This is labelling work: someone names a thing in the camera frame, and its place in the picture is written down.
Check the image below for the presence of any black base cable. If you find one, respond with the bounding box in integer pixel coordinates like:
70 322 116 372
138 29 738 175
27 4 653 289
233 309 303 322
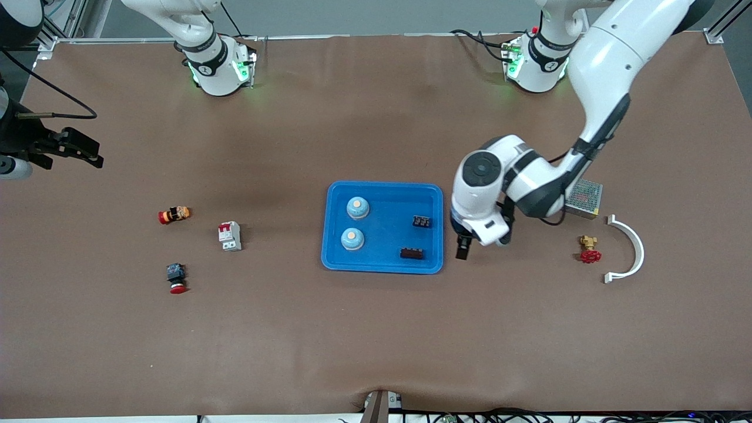
451 29 513 62
220 0 259 42

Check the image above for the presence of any aluminium frame post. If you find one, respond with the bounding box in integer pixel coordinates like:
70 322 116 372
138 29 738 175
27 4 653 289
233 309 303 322
35 0 89 59
702 0 752 46

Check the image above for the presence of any blue plastic tray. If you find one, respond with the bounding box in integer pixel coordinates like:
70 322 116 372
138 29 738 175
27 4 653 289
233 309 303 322
321 181 445 275

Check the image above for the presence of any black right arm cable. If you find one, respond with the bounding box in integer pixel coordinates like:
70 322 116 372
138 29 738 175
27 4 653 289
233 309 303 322
0 50 99 120

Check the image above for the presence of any black right base cable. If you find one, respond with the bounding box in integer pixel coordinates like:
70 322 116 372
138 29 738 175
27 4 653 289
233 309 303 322
220 0 259 42

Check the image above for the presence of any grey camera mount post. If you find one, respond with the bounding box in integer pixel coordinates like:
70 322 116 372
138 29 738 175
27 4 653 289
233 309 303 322
361 390 403 423

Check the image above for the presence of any white red circuit breaker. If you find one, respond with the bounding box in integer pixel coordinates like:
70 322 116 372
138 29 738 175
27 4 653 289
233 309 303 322
218 221 243 253

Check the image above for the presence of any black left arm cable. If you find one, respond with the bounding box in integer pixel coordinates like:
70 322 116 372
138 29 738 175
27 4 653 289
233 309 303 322
539 147 588 227

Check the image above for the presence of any brown table mat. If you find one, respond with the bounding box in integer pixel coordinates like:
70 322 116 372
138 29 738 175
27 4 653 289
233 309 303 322
0 32 752 419

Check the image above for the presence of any black cable bundle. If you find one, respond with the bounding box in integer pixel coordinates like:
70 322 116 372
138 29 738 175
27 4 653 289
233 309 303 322
405 408 752 423

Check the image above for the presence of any metal mesh power supply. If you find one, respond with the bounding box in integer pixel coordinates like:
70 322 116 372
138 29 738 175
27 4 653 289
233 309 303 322
563 178 604 220

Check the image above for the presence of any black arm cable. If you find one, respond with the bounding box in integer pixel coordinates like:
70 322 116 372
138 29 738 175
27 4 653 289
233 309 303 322
0 50 99 120
539 147 588 227

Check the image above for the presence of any brass valve red handle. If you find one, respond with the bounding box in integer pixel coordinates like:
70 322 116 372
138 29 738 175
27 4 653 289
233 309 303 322
578 235 602 264

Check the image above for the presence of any red black emergency stop button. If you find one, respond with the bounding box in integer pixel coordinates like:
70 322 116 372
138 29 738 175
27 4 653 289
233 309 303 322
166 263 189 294

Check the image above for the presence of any white curved pipe clamp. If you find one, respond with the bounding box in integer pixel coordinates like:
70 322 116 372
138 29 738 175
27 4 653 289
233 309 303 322
605 214 645 284

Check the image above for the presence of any black left base cable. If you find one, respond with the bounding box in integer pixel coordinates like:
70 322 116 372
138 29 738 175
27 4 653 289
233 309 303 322
451 29 513 62

